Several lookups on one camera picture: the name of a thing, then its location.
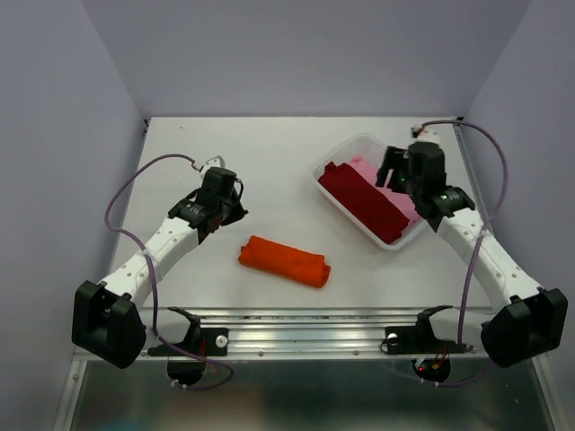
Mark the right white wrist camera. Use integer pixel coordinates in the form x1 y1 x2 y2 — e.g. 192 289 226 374
411 125 440 145

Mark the orange t-shirt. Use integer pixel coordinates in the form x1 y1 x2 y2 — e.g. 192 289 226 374
238 235 332 288

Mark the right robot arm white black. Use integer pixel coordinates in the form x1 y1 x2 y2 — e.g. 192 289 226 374
376 141 568 368

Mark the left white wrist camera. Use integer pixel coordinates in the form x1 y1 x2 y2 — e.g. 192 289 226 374
192 155 226 174

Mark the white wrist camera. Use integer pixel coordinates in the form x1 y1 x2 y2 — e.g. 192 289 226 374
411 125 440 145
192 155 226 174

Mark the white plastic basket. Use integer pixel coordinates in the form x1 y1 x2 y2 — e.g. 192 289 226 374
310 134 428 251

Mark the pink rolled t-shirt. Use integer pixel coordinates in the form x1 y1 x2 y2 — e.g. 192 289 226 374
349 155 420 228

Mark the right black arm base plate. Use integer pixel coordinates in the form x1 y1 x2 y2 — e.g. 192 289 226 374
380 325 467 356

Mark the aluminium mounting rail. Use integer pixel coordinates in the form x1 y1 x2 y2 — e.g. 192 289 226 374
134 307 491 360

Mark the dark red rolled t-shirt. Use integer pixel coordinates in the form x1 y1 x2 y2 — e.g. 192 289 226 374
318 162 409 244

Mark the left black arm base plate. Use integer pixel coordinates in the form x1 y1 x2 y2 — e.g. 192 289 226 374
172 326 229 356

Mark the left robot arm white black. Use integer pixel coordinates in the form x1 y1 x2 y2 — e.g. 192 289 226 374
71 156 247 369

